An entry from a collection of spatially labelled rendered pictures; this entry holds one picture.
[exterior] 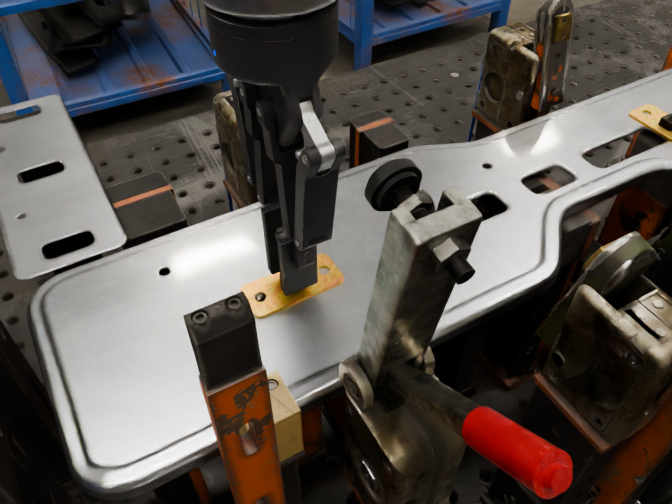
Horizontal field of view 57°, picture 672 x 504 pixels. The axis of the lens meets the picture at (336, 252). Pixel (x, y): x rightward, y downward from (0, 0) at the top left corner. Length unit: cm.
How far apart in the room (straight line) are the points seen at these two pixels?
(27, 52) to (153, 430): 253
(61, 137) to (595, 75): 112
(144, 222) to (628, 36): 132
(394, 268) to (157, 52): 247
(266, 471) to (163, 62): 235
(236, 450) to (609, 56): 138
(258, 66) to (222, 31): 3
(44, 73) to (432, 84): 174
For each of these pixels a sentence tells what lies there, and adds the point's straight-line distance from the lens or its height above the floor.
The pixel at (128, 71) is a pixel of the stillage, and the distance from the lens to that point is 262.
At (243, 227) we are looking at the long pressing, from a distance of 58.
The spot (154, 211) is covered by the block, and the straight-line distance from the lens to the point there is 64.
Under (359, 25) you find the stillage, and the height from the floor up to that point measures 24.
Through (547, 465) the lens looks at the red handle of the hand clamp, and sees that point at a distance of 29.
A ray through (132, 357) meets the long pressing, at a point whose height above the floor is 100.
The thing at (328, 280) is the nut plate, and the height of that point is 100.
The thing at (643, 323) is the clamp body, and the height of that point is 107.
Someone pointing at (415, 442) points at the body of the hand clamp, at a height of 105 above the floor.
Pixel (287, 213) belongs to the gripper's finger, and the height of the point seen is 111.
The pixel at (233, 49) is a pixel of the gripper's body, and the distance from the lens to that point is 35.
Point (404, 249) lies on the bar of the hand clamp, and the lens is 27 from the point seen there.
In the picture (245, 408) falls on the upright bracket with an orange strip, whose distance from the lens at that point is 31.
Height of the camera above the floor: 140
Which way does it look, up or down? 46 degrees down
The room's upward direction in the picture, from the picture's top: straight up
